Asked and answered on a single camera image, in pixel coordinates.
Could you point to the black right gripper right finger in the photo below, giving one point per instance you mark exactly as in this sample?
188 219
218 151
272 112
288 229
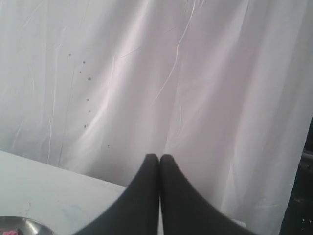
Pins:
184 210

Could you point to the white backdrop curtain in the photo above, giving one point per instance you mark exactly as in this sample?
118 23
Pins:
224 86

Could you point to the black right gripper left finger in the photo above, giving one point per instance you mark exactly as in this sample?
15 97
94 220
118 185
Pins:
136 211

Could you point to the round stainless steel plate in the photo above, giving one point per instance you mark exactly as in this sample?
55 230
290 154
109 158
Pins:
24 226

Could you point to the pink dough piece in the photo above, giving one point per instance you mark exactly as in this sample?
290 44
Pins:
11 232

